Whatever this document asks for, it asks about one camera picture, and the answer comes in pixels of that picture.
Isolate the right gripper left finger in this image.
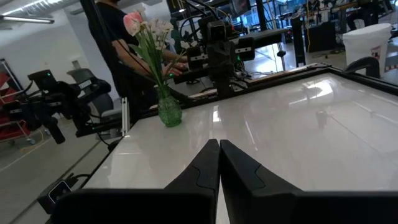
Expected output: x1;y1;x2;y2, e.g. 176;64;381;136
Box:
52;139;221;224

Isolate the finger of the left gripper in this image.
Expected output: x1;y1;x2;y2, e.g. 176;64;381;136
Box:
234;37;256;63
186;43;210;70

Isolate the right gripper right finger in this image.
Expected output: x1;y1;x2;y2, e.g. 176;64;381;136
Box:
220;139;398;224

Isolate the white flower spray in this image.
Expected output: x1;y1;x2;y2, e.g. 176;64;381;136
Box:
136;17;200;94

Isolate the green glass vase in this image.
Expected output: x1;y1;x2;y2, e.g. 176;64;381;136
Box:
157;85;183;128

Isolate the person's hand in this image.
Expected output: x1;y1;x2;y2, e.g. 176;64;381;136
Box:
166;61;190;77

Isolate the wooden table board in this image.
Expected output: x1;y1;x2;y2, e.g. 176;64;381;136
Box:
149;63;332;110

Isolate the black equipment box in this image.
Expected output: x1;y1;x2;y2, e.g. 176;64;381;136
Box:
304;21;337;53

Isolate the person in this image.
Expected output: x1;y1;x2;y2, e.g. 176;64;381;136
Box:
88;0;190;125

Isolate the grey office chair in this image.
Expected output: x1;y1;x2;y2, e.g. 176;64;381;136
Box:
66;67;124;125

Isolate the white bucket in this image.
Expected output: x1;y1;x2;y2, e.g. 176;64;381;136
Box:
341;22;393;77

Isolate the ceiling light strip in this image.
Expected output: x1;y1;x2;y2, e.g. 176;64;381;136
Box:
0;14;55;25

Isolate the red cart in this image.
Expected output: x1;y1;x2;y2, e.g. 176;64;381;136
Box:
0;72;37;146

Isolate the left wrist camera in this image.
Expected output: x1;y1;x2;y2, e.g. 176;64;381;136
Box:
206;19;227;42

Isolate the black upright post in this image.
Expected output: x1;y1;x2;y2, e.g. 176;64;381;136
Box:
290;16;308;68

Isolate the silver aluminium post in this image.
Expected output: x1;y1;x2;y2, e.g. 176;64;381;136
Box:
121;96;130;137

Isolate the black cable loop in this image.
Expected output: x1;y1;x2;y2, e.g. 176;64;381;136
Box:
343;55;381;79

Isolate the black table-level camera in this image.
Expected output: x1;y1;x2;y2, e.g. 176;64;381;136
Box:
37;177;79;215

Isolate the black table frame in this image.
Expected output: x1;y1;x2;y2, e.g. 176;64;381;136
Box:
76;63;398;139

